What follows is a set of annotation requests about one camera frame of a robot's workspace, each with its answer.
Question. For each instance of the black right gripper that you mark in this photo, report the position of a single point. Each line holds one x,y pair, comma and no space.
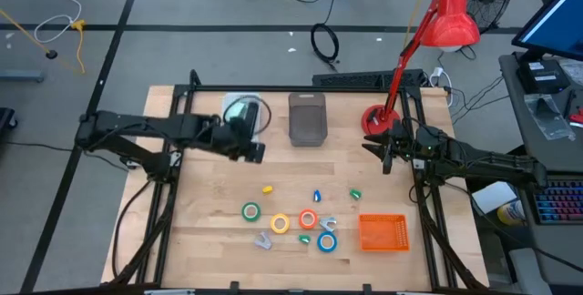
405,147

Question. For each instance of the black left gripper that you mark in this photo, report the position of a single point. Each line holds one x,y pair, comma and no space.
237,142

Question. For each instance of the yellow mini stapler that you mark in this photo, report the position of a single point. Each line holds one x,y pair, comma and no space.
268,190

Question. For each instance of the green tape roll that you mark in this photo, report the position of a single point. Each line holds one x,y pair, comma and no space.
243,211

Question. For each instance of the blue mini stapler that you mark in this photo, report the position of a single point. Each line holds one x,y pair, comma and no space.
317,196

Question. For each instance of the yellow tape roll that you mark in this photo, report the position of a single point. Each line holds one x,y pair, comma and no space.
272,223

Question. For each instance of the orange tape roll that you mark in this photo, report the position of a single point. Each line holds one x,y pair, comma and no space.
300,219

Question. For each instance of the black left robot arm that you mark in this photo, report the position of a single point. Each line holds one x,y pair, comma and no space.
136,126

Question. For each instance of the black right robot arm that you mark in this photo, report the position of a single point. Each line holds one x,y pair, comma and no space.
483,158

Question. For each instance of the light blue staple remover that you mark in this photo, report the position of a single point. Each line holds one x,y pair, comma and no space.
329,226

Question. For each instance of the blue tape roll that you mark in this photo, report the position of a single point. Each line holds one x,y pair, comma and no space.
319,242

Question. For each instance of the white plastic bin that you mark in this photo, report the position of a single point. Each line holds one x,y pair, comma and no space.
228,99

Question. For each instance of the black power strip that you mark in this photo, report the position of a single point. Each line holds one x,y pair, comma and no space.
355,78

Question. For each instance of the grey translucent plastic bin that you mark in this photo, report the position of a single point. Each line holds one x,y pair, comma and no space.
308,119

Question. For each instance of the orange mesh basket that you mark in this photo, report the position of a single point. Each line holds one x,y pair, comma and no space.
382,233

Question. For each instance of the white power adapter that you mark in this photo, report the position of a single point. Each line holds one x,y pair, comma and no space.
437,73

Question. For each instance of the white paper sheet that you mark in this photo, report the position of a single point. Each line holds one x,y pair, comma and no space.
494,197

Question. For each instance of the red desk lamp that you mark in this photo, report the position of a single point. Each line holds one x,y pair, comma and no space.
451,17

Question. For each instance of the yellow round container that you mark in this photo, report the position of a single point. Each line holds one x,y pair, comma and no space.
510,214

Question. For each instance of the grey operator desk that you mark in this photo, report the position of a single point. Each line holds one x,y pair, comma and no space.
546,149

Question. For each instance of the clear plastic bag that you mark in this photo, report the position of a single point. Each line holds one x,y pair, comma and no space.
549,117

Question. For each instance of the small black computer box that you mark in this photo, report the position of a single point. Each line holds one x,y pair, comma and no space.
542,76

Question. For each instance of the backlit rainbow keyboard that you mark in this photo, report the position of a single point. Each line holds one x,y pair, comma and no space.
562,201

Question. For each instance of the black computer monitor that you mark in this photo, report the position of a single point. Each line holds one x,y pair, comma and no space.
558,22

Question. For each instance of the grey floor stand foot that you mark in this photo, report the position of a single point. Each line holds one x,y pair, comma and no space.
20,75

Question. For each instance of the black equipment base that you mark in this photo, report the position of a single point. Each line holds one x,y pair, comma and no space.
7,119

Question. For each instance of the black aluminium table frame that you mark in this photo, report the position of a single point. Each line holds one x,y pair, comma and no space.
273,88

